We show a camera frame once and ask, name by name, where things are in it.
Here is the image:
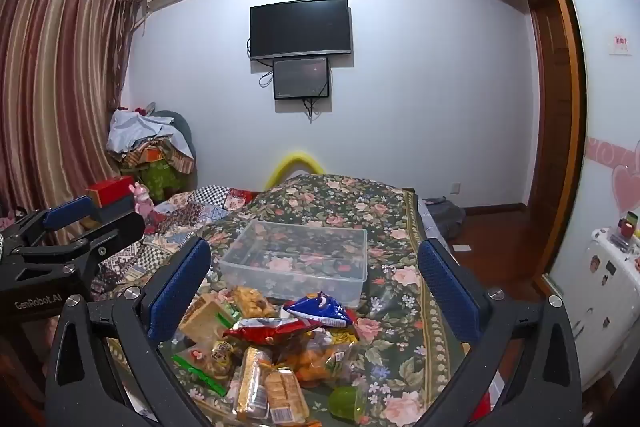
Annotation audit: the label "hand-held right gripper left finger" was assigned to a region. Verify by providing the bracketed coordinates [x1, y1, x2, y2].
[45, 237, 213, 427]

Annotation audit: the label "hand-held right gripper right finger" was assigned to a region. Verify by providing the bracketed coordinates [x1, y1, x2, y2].
[418, 237, 584, 427]

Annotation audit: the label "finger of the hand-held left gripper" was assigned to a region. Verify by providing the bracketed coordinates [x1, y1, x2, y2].
[0, 195, 100, 259]
[15, 210, 147, 302]

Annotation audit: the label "beige bread packet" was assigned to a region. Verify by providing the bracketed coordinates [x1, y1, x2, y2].
[178, 292, 242, 344]

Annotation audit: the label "clear bag of fried snacks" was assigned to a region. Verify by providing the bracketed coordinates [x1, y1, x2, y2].
[231, 286, 279, 320]

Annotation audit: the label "green stick packet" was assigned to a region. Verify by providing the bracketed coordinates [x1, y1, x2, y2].
[172, 353, 229, 397]

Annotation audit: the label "red snack bag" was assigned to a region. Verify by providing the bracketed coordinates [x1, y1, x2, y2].
[223, 317, 322, 349]

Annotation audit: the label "clear plastic storage bin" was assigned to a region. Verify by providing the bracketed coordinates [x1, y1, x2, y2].
[220, 220, 368, 309]

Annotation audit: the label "blue snack bag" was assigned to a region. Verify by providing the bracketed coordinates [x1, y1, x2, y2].
[283, 291, 359, 329]

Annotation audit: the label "red box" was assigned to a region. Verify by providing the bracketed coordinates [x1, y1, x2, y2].
[84, 175, 137, 208]

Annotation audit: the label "pink plush toy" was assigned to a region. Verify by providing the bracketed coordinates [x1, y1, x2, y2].
[130, 181, 156, 216]

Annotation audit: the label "floral blanket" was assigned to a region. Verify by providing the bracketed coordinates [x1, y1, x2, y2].
[105, 174, 482, 427]

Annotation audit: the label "grey bag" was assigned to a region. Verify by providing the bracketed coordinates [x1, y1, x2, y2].
[422, 197, 466, 241]

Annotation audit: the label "cartoon print candy packet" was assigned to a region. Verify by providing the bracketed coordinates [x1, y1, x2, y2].
[190, 338, 242, 381]

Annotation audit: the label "patchwork quilt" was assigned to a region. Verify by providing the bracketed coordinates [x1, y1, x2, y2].
[90, 184, 261, 304]

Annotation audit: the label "pile of clothes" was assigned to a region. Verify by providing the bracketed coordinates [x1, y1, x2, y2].
[105, 106, 197, 204]

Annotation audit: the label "striped brown curtain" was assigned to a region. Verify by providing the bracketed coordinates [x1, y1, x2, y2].
[0, 0, 144, 249]

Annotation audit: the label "bag of orange fruits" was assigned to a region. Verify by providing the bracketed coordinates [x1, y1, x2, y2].
[284, 331, 372, 391]

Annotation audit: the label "green jelly cup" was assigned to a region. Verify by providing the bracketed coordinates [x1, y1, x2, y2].
[328, 385, 369, 423]

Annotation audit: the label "white appliance with stickers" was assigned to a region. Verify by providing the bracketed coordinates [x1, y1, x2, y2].
[564, 226, 640, 389]

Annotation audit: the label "small black monitor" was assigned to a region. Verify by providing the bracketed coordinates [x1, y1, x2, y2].
[272, 56, 331, 100]

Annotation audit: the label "white sliding door pink hearts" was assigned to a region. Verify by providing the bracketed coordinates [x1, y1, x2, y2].
[544, 0, 640, 290]

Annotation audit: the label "wooden wardrobe frame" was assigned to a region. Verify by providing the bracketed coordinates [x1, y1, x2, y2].
[524, 0, 589, 279]

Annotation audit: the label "black monitor cable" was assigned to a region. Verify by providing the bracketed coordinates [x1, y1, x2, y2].
[304, 97, 327, 124]

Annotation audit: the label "black wall television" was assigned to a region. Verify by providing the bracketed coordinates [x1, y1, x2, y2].
[249, 0, 351, 61]

